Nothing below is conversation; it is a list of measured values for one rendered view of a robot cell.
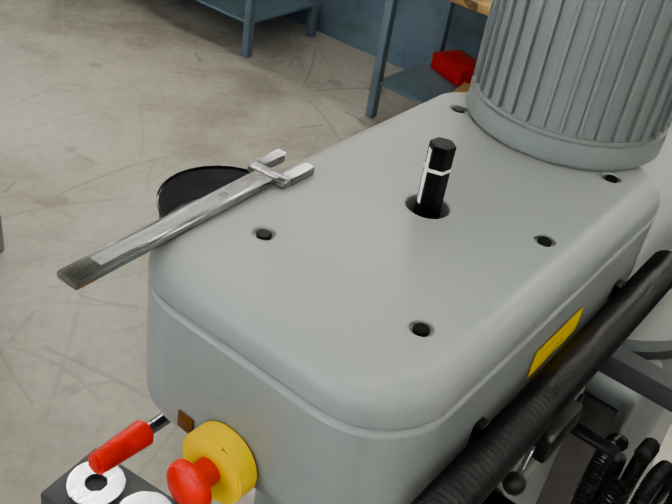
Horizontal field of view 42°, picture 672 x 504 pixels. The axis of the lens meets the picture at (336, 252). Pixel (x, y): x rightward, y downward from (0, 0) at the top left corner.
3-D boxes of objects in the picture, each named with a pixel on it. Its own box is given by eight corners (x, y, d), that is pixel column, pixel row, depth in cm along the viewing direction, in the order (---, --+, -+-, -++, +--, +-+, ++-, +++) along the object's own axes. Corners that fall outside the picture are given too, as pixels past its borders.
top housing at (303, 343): (361, 589, 60) (405, 429, 51) (112, 391, 71) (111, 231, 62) (627, 305, 92) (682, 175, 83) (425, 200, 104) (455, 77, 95)
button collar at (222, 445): (236, 520, 63) (242, 465, 59) (179, 473, 66) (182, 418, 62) (254, 504, 64) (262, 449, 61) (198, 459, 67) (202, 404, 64)
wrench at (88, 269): (86, 299, 56) (85, 289, 56) (45, 272, 58) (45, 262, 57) (313, 174, 73) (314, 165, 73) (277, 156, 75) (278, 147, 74)
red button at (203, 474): (196, 528, 61) (199, 491, 58) (158, 495, 63) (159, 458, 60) (230, 501, 63) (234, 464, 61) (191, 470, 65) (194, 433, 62)
